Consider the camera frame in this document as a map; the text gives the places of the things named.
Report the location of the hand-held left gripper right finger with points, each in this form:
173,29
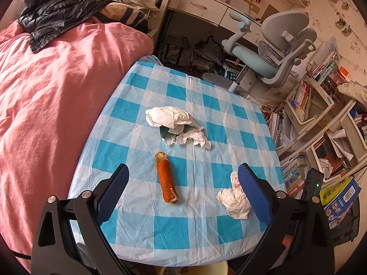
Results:
255,194

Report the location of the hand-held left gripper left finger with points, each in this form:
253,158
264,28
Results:
111,197

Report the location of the orange peel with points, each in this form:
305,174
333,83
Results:
166,177

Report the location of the green star plush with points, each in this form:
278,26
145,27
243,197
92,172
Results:
165,131

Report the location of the torn white tissue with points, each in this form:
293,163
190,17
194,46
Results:
189,139

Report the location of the large white tissue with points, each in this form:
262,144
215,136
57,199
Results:
166,116

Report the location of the blue yellow cardboard box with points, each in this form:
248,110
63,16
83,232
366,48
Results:
341,197

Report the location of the pile of books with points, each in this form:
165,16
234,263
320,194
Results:
286,131

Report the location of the blue checked tablecloth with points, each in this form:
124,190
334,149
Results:
172,220

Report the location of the white bookshelf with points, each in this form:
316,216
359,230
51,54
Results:
348,123

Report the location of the pink blanket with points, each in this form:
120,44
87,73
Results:
57,106

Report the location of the blue white patterned bag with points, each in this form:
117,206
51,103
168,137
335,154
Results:
230,74

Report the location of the black clear storage bag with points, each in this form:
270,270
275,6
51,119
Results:
208,54
175,51

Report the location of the grey and blue desk chair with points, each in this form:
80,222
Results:
286,25

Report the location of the photo garland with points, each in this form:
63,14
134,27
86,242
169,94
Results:
341,21

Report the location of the beige striped cushion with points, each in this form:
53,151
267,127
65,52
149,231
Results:
123,13

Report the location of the black shiny jacket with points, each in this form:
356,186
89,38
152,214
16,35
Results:
57,14

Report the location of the white desk with drawers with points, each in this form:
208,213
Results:
200,5

